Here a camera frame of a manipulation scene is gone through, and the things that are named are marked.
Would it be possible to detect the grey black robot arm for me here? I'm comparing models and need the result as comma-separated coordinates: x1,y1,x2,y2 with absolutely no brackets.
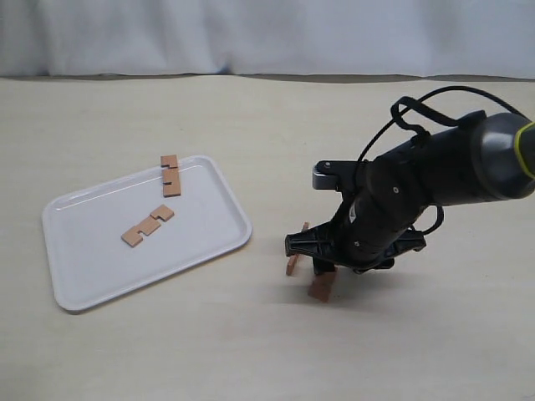
285,112,534,275

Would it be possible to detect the notched wooden piece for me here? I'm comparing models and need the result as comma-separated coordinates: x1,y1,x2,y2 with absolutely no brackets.
160,155,181,197
121,205,175,247
285,221,309,277
308,272,337,303

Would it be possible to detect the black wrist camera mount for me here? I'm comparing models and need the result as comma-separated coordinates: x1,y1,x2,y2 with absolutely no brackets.
312,160,364,193

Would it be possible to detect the white backdrop cloth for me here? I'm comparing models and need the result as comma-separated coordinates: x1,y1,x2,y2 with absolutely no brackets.
1,1,534,79

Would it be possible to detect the white plastic tray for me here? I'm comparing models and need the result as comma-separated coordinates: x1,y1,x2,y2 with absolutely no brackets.
42,155,252,312

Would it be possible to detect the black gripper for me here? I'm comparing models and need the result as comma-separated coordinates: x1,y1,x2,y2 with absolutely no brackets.
284,139,439,272

